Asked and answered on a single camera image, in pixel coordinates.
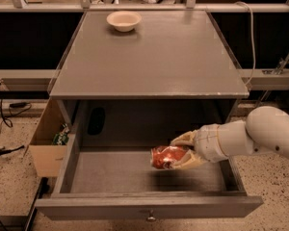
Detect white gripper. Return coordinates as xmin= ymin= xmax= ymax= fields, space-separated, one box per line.
xmin=171 ymin=124 xmax=228 ymax=169

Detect crushed red coke can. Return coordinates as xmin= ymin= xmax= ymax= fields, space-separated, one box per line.
xmin=150 ymin=145 xmax=188 ymax=169

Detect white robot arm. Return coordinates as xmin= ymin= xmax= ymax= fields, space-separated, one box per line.
xmin=171 ymin=106 xmax=289 ymax=169

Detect metal drawer knob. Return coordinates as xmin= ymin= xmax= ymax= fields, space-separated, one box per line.
xmin=146 ymin=210 xmax=156 ymax=222

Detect open grey top drawer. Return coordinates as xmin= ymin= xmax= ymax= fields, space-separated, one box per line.
xmin=34 ymin=100 xmax=264 ymax=222

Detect grey wooden cabinet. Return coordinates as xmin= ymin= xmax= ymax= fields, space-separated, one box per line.
xmin=50 ymin=11 xmax=249 ymax=150

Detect green chip bag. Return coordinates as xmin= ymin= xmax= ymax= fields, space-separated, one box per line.
xmin=52 ymin=123 xmax=69 ymax=145

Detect brown cardboard box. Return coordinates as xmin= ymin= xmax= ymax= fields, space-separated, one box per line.
xmin=29 ymin=100 xmax=67 ymax=177

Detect white paper bowl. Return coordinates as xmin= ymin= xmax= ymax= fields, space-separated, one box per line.
xmin=106 ymin=11 xmax=142 ymax=33

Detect black tool on floor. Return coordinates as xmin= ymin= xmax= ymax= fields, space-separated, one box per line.
xmin=0 ymin=145 xmax=25 ymax=156

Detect white hanging cable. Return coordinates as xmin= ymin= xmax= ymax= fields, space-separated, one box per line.
xmin=234 ymin=1 xmax=256 ymax=86

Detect black floor cable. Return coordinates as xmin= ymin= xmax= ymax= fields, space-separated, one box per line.
xmin=0 ymin=82 xmax=33 ymax=140

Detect grey metal rail frame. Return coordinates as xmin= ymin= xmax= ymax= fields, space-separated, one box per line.
xmin=0 ymin=0 xmax=289 ymax=13

